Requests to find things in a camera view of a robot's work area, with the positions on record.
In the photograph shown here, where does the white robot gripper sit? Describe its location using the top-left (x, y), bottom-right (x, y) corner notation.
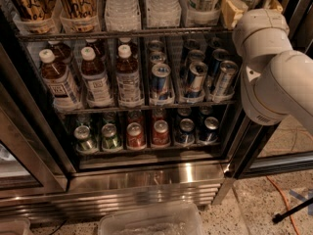
top-left (221, 0), bottom-right (292, 67)

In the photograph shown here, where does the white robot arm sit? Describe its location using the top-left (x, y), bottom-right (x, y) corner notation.
top-left (221, 0), bottom-right (313, 133)

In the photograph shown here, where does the Red Bull can right front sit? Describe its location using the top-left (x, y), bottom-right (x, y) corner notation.
top-left (212, 61), bottom-right (238, 97)

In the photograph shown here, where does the red bull can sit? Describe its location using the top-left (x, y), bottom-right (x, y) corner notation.
top-left (184, 61), bottom-right (207, 98)
top-left (212, 61), bottom-right (238, 97)
top-left (151, 64), bottom-right (171, 100)

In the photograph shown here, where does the Red Bull can middle front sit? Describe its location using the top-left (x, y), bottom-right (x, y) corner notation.
top-left (184, 61), bottom-right (207, 98)

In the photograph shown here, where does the Red Bull can left front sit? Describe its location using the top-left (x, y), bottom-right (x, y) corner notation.
top-left (151, 64), bottom-right (171, 100)

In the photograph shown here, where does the blue Pepsi can right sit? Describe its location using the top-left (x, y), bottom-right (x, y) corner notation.
top-left (199, 117), bottom-right (219, 143)

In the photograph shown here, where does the blue pepsi can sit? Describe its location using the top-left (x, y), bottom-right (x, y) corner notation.
top-left (199, 117), bottom-right (219, 143)
top-left (175, 118), bottom-right (195, 146)

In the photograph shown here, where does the glass fridge door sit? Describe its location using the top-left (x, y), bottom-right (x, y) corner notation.
top-left (225, 0), bottom-right (313, 179)

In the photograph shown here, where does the blue Pepsi can left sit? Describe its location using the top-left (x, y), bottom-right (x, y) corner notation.
top-left (175, 118), bottom-right (195, 146)

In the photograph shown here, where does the red cola can right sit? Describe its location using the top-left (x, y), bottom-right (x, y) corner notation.
top-left (152, 120), bottom-right (170, 146)

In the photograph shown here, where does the red cola can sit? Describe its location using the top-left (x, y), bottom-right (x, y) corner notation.
top-left (126, 122), bottom-right (146, 150)
top-left (152, 120), bottom-right (170, 146)

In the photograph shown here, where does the stainless steel fridge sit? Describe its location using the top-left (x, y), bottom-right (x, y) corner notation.
top-left (0, 0), bottom-right (313, 223)

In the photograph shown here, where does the gold LaCroix can right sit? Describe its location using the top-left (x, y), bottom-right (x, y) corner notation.
top-left (54, 0), bottom-right (99, 21)

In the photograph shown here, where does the gold lacroix can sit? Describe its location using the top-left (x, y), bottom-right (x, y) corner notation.
top-left (3, 0), bottom-right (58, 23)
top-left (54, 0), bottom-right (99, 21)

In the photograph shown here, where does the red cola can left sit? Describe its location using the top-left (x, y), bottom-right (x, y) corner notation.
top-left (126, 122), bottom-right (146, 150)

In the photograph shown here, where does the green soda can right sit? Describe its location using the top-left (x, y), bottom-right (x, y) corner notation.
top-left (102, 123), bottom-right (121, 152)

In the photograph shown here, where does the green soda can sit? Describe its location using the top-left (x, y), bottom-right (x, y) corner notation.
top-left (102, 123), bottom-right (121, 152)
top-left (73, 125), bottom-right (98, 154)

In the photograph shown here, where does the green soda can left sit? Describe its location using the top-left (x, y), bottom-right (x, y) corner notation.
top-left (73, 125), bottom-right (98, 154)

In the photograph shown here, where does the gold LaCroix can left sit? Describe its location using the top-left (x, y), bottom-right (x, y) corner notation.
top-left (3, 0), bottom-right (58, 23)

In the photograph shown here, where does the clear water bottle right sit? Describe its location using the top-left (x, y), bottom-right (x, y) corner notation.
top-left (143, 0), bottom-right (181, 18)

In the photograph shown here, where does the clear water bottle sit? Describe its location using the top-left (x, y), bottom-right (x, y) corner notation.
top-left (143, 0), bottom-right (181, 18)
top-left (106, 0), bottom-right (138, 18)

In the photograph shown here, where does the clear water bottle left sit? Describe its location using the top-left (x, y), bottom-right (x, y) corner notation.
top-left (106, 0), bottom-right (138, 18)

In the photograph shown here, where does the iced tea bottle right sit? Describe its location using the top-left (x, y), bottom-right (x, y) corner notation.
top-left (115, 44), bottom-right (141, 104)

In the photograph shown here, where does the iced tea bottle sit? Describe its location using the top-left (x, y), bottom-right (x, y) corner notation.
top-left (80, 47), bottom-right (113, 108)
top-left (39, 49), bottom-right (82, 111)
top-left (115, 44), bottom-right (141, 104)

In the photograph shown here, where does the iced tea bottle middle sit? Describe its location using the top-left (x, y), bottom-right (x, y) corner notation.
top-left (80, 47), bottom-right (113, 108)

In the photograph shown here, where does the iced tea bottle left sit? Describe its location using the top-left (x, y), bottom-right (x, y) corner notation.
top-left (39, 49), bottom-right (82, 111)

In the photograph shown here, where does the black tripod leg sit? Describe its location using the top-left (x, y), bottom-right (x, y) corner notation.
top-left (272, 198), bottom-right (313, 224)

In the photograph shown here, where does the clear plastic bin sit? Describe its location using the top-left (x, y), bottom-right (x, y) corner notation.
top-left (98, 202), bottom-right (204, 235)

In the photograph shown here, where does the orange cable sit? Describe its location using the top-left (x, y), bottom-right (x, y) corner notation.
top-left (265, 175), bottom-right (301, 235)

